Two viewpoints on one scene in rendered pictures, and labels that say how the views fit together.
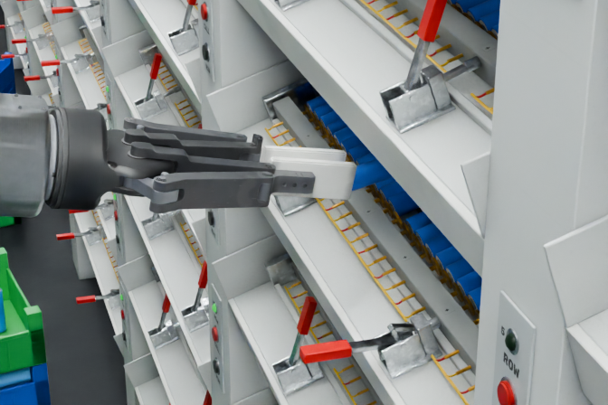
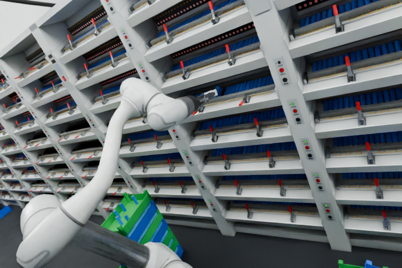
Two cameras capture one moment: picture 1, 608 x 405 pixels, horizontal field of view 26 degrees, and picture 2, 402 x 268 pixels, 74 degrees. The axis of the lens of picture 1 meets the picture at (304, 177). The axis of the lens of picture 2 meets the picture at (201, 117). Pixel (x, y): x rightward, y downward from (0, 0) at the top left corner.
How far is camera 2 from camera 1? 0.78 m
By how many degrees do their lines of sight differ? 32
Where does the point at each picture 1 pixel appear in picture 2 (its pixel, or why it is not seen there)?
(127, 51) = not seen: hidden behind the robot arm
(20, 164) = (190, 103)
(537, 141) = (271, 33)
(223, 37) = not seen: hidden behind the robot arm
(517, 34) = (260, 24)
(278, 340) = (204, 140)
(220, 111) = not seen: hidden behind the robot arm
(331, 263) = (219, 107)
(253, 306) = (194, 143)
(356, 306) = (231, 105)
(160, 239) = (148, 171)
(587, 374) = (294, 52)
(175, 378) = (167, 191)
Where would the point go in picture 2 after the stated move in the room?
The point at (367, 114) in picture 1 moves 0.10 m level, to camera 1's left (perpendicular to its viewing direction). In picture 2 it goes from (225, 68) to (210, 78)
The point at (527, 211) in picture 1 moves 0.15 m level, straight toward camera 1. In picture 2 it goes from (273, 43) to (304, 37)
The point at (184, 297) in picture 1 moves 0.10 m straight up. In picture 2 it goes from (164, 170) to (158, 159)
